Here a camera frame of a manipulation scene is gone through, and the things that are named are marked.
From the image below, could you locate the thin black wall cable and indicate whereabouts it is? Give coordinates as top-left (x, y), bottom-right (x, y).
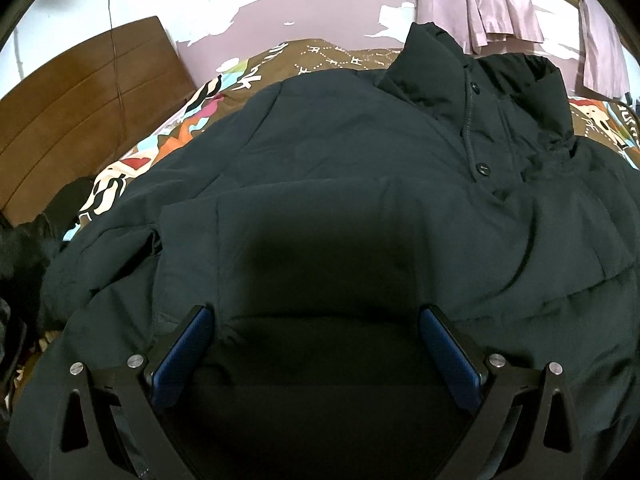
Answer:
top-left (106, 0), bottom-right (124, 107)

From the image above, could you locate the brown wooden headboard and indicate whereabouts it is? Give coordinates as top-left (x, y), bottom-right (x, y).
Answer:
top-left (0, 16), bottom-right (198, 226)

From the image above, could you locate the pink curtain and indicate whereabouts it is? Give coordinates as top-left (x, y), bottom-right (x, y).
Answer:
top-left (417, 0), bottom-right (545, 55)
top-left (579, 0), bottom-right (632, 97)

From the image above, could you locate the cartoon printed blanket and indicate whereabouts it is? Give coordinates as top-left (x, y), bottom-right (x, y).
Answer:
top-left (62, 37), bottom-right (640, 241)

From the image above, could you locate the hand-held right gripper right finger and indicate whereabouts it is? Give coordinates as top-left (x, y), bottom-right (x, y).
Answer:
top-left (419, 304), bottom-right (584, 480)

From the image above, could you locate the dark cloth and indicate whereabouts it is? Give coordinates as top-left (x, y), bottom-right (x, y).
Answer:
top-left (0, 175), bottom-right (96, 341)

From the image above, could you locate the black puffer jacket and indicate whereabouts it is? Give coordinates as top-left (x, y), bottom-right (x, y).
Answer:
top-left (5, 22), bottom-right (640, 480)

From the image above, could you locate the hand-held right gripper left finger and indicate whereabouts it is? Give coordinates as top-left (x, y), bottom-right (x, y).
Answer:
top-left (57, 304), bottom-right (216, 480)

